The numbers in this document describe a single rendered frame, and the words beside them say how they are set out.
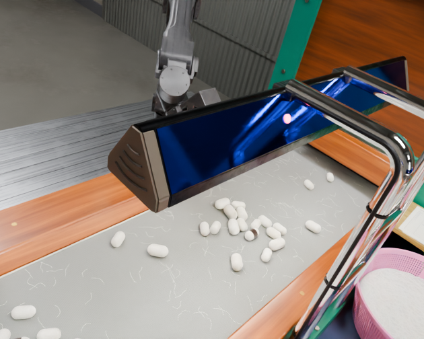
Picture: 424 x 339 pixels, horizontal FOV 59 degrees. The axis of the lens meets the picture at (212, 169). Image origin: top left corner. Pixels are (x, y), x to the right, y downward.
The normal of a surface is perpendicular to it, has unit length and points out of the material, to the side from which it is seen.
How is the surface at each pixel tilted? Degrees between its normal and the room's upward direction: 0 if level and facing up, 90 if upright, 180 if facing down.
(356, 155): 90
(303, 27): 90
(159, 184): 58
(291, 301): 0
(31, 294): 0
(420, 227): 0
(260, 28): 90
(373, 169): 90
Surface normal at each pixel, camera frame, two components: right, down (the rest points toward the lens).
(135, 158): -0.70, 0.29
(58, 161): 0.20, -0.80
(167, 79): 0.18, -0.07
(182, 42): 0.21, -0.43
